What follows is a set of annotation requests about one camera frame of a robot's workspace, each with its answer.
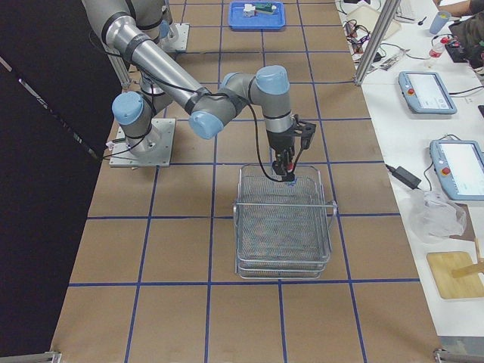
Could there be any green relay module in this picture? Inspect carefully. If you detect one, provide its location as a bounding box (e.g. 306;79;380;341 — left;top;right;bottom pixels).
253;2;277;14

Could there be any beige plastic tray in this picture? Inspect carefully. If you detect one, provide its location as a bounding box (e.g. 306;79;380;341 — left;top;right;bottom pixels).
347;4;402;40

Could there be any aluminium frame post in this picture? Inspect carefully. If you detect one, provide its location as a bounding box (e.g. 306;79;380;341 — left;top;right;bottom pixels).
354;0;401;86

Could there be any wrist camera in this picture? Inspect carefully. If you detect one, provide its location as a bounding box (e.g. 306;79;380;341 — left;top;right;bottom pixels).
294;120;316;150

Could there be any wire mesh shelf rack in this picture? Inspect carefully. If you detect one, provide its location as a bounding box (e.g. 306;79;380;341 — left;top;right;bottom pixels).
234;164;337;280

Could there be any blue teach pendant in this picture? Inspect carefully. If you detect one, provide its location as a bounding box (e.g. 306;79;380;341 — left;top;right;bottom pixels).
398;71;458;115
430;140;483;201

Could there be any far blue teach pendant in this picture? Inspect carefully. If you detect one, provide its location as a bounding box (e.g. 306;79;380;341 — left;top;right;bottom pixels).
398;71;458;115

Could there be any black power adapter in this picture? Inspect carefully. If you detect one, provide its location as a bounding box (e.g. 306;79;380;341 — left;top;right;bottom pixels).
392;166;421;190

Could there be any near blue teach pendant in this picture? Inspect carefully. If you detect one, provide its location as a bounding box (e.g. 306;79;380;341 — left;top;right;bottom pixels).
430;140;483;201

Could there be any plastic water bottle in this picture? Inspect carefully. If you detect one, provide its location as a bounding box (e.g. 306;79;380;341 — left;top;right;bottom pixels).
429;42;445;61

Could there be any blue plastic tray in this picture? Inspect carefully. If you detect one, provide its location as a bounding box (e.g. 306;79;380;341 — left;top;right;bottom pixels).
228;1;286;31

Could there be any red emergency stop button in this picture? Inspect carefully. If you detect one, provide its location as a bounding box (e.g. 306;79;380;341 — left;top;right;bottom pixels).
282;163;296;184

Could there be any white circuit breaker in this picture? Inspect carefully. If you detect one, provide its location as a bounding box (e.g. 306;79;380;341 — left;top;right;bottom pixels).
243;3;256;17

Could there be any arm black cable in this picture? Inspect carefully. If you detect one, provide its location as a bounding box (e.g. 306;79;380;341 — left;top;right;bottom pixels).
245;101;307;183

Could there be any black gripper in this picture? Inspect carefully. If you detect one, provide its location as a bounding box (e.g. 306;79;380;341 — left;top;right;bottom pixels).
266;129;295;179

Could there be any crumpled plastic bag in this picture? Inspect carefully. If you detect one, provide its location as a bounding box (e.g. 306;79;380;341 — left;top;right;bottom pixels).
409;190;467;238

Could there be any blue plastic cup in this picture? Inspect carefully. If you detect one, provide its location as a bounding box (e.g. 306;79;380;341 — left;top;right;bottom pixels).
429;11;451;35

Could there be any wooden stand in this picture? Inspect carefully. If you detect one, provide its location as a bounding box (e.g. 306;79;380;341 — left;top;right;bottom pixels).
427;238;483;299

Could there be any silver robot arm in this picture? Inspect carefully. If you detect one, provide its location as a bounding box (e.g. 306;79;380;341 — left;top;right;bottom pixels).
126;0;172;37
82;1;296;182

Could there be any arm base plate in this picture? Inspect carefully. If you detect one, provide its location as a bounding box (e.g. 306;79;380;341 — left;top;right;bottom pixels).
160;21;190;53
109;118;176;168

